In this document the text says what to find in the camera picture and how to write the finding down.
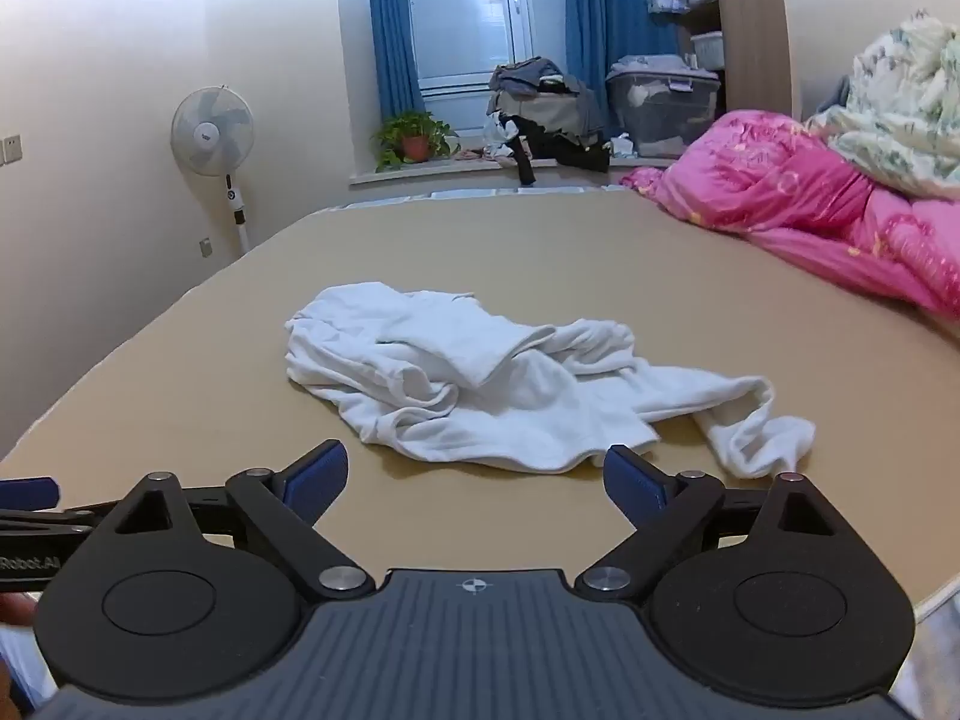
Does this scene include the pink quilt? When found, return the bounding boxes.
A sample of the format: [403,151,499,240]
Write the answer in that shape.
[619,109,960,325]

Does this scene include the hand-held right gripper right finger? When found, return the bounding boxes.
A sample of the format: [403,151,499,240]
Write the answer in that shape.
[573,444,845,605]

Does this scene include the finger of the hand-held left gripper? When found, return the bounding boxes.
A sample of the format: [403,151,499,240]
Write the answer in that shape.
[0,475,102,536]

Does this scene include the window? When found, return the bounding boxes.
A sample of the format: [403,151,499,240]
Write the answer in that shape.
[401,0,538,97]

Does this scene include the white small garment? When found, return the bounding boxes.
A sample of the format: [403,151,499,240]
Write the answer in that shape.
[283,281,817,481]

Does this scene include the wooden shelf unit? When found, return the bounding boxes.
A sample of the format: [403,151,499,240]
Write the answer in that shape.
[646,0,802,122]

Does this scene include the white green floral quilt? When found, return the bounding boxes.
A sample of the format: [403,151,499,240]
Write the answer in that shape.
[806,9,960,202]

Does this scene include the white standing fan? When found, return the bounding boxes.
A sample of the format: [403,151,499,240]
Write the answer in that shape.
[171,84,254,256]

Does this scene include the clear plastic storage bin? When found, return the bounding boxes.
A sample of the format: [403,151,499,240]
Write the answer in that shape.
[604,55,722,161]

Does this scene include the blue curtain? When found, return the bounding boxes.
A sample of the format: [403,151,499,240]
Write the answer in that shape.
[559,0,622,117]
[364,0,425,122]

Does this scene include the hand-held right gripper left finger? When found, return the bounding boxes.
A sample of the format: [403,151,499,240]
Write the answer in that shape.
[99,441,377,605]

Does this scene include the pile of grey clothes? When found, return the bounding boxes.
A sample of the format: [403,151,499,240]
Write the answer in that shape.
[486,56,607,151]

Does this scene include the potted green plant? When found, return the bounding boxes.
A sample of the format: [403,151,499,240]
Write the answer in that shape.
[371,111,460,172]

